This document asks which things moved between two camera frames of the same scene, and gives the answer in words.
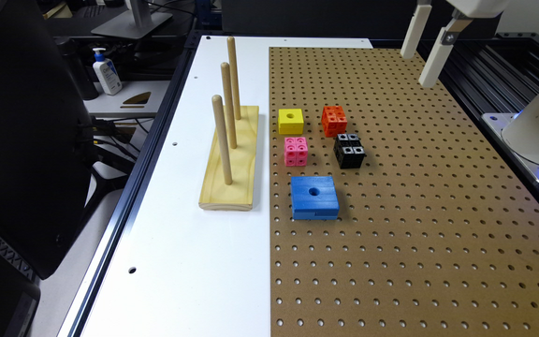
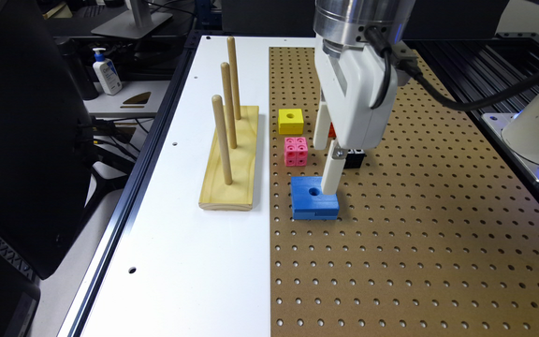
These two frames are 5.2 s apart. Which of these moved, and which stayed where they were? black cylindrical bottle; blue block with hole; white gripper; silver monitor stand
Moved: white gripper
Stayed: blue block with hole; black cylindrical bottle; silver monitor stand
